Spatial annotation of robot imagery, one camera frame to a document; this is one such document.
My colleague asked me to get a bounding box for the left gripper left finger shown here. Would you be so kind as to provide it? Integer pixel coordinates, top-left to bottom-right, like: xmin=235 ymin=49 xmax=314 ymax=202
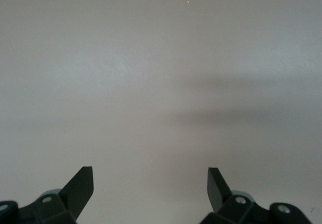
xmin=0 ymin=166 xmax=95 ymax=224

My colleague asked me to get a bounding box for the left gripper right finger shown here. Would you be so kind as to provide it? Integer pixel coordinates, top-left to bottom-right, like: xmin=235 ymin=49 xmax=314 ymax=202
xmin=199 ymin=167 xmax=313 ymax=224

